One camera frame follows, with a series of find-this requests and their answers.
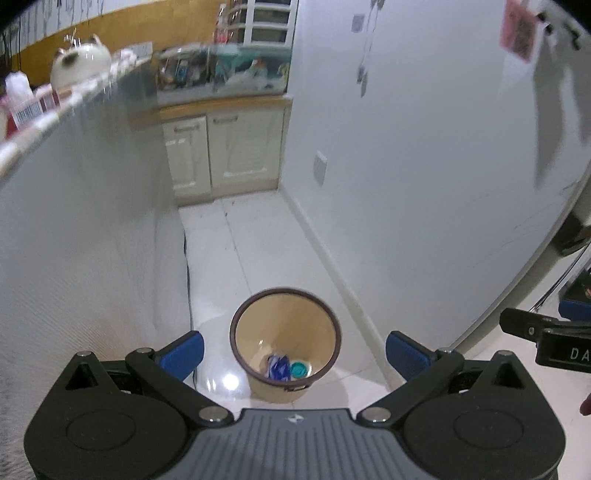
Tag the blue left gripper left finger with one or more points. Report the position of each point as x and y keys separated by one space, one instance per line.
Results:
x=164 y=372

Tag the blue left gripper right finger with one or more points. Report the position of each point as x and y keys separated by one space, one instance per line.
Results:
x=427 y=374

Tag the blue snack wrapper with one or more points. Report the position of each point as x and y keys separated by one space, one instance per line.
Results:
x=278 y=367

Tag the teal round lid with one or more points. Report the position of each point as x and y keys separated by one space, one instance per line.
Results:
x=299 y=370

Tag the beige trash bin brown rim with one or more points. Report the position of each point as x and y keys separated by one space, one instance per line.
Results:
x=284 y=321

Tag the white cabinet with doors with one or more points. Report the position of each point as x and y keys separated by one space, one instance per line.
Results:
x=222 y=147

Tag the red white carton box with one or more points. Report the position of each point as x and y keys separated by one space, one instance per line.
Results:
x=46 y=99

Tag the clear storage box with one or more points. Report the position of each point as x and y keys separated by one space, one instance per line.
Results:
x=183 y=66

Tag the teal white box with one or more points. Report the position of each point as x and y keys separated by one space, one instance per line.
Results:
x=238 y=70

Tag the white cat-shaped ceramic pot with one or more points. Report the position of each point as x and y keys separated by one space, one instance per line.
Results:
x=80 y=62

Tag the pink card with QR codes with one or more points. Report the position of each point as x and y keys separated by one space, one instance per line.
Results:
x=519 y=27

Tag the crumpled white tissue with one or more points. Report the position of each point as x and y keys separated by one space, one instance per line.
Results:
x=17 y=89

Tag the pink drink bottle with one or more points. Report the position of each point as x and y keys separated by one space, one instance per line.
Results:
x=221 y=32

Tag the white drawer organizer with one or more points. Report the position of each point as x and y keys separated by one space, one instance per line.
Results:
x=262 y=22

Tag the white wall outlet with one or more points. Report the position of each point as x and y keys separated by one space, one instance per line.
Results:
x=320 y=168

